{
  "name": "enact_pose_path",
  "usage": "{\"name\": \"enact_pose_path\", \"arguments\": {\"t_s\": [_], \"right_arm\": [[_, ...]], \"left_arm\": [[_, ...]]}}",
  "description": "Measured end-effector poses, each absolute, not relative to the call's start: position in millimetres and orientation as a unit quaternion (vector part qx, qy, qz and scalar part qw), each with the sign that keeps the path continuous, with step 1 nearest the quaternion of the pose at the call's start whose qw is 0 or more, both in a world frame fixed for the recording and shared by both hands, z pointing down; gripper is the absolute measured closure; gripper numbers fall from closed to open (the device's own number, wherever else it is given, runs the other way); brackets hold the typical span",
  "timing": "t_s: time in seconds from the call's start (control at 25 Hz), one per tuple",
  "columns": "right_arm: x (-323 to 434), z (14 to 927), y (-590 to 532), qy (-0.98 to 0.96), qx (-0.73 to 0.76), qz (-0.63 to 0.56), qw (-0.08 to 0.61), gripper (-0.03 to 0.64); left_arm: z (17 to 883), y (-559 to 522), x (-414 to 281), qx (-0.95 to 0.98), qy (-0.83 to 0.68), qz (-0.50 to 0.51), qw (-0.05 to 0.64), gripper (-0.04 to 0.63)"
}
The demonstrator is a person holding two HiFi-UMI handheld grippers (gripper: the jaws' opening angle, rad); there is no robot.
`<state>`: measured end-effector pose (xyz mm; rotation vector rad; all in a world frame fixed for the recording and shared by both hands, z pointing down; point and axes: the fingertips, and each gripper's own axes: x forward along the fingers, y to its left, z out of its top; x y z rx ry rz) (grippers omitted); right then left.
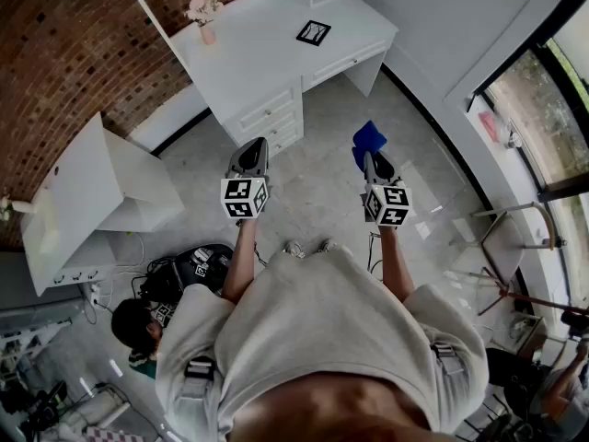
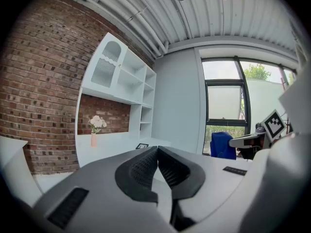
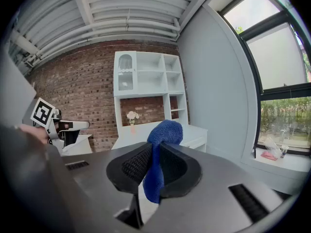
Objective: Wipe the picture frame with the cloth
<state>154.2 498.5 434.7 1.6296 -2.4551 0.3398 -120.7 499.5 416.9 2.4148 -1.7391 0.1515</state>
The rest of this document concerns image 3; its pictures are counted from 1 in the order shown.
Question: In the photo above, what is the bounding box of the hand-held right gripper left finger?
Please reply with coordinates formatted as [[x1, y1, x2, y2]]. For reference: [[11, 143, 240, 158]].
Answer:
[[106, 141, 153, 194]]

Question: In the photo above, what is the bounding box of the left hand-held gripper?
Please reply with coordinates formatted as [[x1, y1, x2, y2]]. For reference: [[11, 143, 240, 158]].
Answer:
[[30, 98, 90, 155]]

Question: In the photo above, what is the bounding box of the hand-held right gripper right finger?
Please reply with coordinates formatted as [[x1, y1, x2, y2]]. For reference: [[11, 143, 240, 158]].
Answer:
[[159, 143, 203, 199]]

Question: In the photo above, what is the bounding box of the blue cleaning cloth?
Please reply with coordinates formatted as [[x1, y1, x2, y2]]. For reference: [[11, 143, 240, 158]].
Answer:
[[142, 119, 183, 204]]

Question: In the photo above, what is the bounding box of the person's left forearm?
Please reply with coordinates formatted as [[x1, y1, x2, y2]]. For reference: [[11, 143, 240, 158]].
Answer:
[[18, 124, 51, 144]]

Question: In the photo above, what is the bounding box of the white table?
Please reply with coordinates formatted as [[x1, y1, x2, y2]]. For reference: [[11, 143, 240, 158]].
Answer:
[[111, 124, 208, 153]]

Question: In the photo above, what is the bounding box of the pink flower bouquet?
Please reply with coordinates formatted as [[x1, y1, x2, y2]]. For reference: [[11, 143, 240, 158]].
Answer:
[[126, 110, 140, 121]]

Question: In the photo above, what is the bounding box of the pink bag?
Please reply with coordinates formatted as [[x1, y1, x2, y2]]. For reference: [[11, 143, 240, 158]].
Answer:
[[260, 150, 279, 161]]

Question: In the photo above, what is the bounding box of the white shelf cabinet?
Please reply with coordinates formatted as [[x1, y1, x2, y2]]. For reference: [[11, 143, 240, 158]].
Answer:
[[113, 50, 190, 140]]

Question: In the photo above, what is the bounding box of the clear plastic bag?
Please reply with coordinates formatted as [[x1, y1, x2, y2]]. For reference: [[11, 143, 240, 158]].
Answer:
[[263, 136, 282, 155]]

